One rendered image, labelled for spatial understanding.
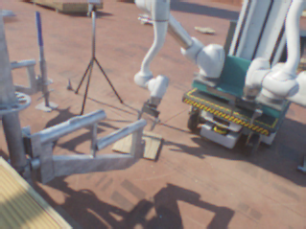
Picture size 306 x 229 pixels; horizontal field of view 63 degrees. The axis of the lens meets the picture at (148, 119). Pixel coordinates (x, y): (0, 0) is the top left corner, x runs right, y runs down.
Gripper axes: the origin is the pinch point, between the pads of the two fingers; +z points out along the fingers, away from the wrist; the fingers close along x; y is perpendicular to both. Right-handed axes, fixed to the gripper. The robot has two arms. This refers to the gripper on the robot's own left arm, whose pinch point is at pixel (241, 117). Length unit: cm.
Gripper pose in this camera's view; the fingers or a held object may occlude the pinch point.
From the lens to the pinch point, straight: 168.4
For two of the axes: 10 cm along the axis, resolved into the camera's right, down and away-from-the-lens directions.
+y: -5.8, 3.5, -7.3
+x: 8.0, 3.8, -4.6
